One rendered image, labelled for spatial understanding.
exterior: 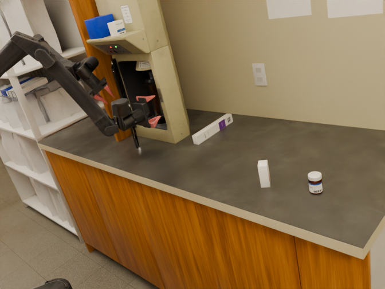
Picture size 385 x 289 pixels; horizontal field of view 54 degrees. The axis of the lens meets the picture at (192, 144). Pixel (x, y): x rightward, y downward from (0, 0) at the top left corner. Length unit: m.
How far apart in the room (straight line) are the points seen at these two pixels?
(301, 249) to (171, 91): 0.97
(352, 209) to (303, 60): 0.78
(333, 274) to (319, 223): 0.18
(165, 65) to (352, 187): 0.99
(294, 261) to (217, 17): 1.24
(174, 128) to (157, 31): 0.47
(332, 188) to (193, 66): 1.18
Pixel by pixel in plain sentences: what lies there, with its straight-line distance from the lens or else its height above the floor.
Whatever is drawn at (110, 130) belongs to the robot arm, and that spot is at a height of 1.20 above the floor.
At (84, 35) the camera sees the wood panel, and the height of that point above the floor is 1.53.
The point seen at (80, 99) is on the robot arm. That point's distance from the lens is 1.50.
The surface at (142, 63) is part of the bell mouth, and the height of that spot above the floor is 1.35.
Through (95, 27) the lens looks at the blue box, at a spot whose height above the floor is 1.56.
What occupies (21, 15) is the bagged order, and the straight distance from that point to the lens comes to 2.85.
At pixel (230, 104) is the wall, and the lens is 2.14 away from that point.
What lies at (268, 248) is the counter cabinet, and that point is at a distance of 1.40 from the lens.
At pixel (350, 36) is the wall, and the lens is 1.68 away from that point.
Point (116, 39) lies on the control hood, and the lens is 1.74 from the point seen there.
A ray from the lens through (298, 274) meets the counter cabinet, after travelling 1.40.
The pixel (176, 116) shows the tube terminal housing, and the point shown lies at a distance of 1.88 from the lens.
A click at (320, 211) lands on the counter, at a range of 1.26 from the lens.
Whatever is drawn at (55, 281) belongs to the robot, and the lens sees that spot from 2.51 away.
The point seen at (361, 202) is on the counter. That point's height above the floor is 0.94.
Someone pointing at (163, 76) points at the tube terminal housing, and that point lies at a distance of 1.81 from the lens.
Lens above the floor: 1.70
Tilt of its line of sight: 24 degrees down
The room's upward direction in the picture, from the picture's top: 14 degrees counter-clockwise
